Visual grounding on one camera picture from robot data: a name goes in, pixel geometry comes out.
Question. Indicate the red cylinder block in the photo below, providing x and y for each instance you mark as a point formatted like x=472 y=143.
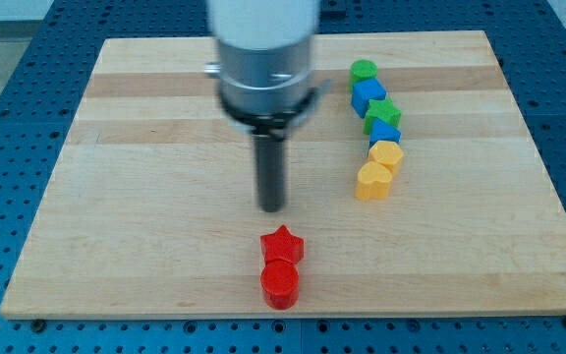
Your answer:
x=280 y=284

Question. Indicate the green star block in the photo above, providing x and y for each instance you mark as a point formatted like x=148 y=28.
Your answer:
x=384 y=110

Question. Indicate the green cylinder block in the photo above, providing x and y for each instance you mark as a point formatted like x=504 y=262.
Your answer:
x=361 y=70

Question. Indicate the yellow hexagon block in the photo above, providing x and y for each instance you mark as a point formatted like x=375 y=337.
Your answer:
x=389 y=154

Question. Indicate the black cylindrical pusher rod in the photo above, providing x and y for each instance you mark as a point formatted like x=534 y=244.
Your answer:
x=269 y=173

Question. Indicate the blue triangle block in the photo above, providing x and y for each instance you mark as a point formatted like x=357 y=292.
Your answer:
x=381 y=131

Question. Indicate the red star block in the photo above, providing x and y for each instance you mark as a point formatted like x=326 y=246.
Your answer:
x=282 y=245

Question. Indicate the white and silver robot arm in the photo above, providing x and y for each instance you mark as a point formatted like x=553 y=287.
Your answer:
x=265 y=78

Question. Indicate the yellow heart block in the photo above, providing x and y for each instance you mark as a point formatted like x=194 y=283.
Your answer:
x=373 y=182

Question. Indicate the blue cube block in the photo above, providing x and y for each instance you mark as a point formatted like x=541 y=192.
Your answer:
x=363 y=92

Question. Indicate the light wooden board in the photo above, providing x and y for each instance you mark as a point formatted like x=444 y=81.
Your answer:
x=150 y=211

